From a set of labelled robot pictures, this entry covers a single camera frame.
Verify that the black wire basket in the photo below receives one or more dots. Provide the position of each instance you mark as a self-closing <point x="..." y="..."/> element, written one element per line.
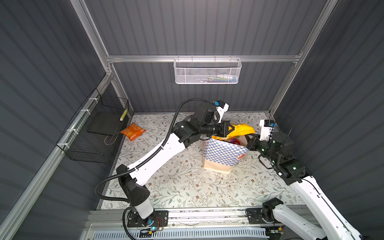
<point x="95" y="136"/>

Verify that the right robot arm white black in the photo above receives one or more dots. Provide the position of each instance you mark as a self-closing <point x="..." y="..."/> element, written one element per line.
<point x="332" y="224"/>

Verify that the yellow gummy bag back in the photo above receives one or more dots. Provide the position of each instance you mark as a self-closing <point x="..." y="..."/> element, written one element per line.
<point x="236" y="131"/>

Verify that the markers in white basket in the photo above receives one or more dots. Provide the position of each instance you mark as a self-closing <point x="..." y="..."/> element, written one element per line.
<point x="225" y="79"/>

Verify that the blue checkered paper bag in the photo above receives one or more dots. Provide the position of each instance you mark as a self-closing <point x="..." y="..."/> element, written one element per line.
<point x="222" y="156"/>

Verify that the white vent grille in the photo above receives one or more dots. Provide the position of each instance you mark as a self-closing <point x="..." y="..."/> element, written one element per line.
<point x="204" y="233"/>

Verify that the yellow marker in black basket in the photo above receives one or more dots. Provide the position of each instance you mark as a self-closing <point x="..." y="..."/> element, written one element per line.
<point x="123" y="115"/>

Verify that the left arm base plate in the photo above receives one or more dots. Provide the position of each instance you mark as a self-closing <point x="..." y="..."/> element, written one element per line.
<point x="156" y="219"/>

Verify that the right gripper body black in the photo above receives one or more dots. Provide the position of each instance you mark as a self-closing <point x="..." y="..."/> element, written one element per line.
<point x="262" y="147"/>

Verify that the aluminium front rail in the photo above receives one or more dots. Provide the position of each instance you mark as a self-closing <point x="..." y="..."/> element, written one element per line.
<point x="182" y="218"/>

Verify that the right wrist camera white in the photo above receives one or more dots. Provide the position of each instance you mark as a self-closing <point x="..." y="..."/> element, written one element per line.
<point x="267" y="127"/>

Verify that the orange chip bag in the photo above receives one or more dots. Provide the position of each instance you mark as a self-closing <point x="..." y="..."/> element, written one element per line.
<point x="132" y="132"/>

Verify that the white wire mesh basket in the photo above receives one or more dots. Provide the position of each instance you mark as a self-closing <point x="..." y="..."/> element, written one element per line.
<point x="187" y="71"/>

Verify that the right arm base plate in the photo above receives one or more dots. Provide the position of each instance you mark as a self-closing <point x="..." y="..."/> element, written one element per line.
<point x="257" y="216"/>

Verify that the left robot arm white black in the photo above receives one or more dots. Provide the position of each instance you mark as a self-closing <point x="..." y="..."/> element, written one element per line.
<point x="134" y="177"/>

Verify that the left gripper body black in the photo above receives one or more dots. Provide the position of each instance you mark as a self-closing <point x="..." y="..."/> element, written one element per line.
<point x="214" y="129"/>

